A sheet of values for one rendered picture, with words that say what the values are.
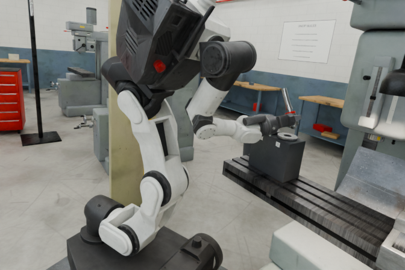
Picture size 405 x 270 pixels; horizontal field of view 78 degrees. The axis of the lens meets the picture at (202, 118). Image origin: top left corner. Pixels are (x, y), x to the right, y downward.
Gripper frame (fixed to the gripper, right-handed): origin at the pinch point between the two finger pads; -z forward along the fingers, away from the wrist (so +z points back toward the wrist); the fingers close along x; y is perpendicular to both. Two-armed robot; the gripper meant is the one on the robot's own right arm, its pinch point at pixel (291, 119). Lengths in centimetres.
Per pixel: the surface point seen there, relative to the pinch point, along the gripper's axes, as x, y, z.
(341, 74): 267, -55, -354
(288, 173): 2.0, 23.4, 7.7
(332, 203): -13.2, 36.2, 1.6
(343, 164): 7.4, 29.6, -30.0
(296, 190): -3.1, 30.1, 9.6
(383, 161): -11.1, 28.2, -34.1
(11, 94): 349, -128, 210
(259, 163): 14.4, 17.5, 13.7
